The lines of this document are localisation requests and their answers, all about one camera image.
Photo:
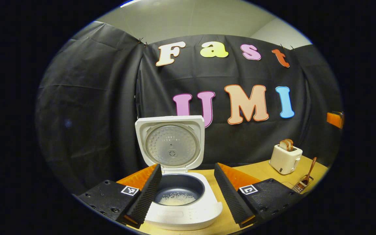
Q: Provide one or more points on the white toaster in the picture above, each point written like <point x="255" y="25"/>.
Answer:
<point x="284" y="161"/>

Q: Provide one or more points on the brown bread slice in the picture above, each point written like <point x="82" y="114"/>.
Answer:
<point x="289" y="144"/>
<point x="283" y="145"/>

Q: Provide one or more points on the small metal clip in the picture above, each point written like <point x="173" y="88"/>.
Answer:
<point x="143" y="41"/>

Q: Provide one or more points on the black backdrop cloth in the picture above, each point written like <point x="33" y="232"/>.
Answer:
<point x="86" y="114"/>

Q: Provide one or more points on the brown wooden spoon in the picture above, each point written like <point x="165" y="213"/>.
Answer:
<point x="309" y="171"/>

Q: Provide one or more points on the white rice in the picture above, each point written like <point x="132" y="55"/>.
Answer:
<point x="176" y="199"/>

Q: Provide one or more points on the clear chopstick holder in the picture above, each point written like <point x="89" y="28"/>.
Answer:
<point x="300" y="187"/>

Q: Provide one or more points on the white rice cooker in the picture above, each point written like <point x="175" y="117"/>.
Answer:
<point x="171" y="147"/>

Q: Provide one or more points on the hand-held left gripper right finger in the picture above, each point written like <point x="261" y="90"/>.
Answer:
<point x="230" y="199"/>

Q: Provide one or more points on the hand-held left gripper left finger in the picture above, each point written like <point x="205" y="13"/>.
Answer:
<point x="145" y="199"/>

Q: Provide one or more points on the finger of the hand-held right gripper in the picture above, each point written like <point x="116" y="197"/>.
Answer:
<point x="335" y="119"/>

